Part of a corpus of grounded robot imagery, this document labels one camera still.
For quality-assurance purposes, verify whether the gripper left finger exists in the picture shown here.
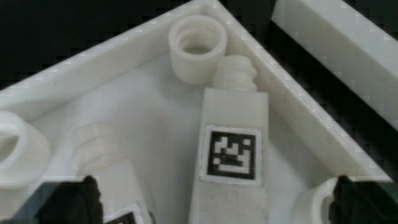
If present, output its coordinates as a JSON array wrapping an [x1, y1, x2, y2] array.
[[32, 174, 105, 224]]

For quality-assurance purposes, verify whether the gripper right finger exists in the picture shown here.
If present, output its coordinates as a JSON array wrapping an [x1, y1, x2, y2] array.
[[329, 176, 398, 224]]

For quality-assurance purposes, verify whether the white leg with tag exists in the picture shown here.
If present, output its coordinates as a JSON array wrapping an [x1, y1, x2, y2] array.
[[189, 55, 269, 224]]

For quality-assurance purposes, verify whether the white square tabletop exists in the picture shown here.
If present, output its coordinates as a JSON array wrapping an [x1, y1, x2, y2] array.
[[0, 0, 389, 224]]

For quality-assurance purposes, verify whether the white leg inside tabletop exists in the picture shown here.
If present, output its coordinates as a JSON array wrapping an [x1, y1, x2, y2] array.
[[71, 123, 155, 224]]

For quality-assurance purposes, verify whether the white U-shaped fence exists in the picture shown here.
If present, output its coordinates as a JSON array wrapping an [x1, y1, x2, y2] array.
[[272, 0, 398, 130]]

